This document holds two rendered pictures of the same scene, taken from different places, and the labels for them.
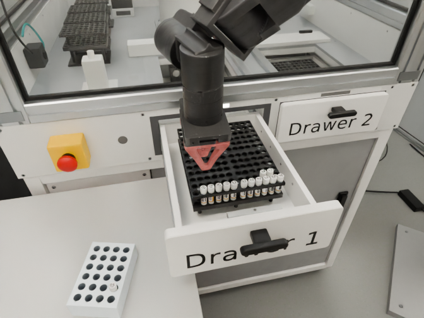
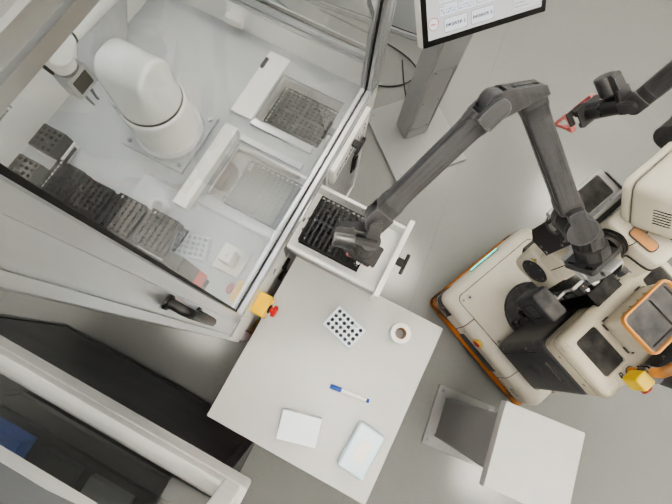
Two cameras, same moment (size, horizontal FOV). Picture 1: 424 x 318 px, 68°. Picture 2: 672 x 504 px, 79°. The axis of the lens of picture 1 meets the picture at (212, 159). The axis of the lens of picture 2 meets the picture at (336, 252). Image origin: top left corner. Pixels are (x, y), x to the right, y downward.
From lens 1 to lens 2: 1.00 m
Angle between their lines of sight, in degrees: 44
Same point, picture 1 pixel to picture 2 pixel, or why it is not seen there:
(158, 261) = (349, 300)
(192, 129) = (369, 260)
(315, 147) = not seen: hidden behind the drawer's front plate
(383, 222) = not seen: hidden behind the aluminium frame
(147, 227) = (325, 292)
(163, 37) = (342, 244)
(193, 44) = (368, 243)
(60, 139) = (260, 306)
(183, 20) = (345, 231)
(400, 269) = (387, 149)
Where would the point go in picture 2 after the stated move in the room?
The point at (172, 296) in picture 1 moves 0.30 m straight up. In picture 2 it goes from (371, 305) to (385, 292)
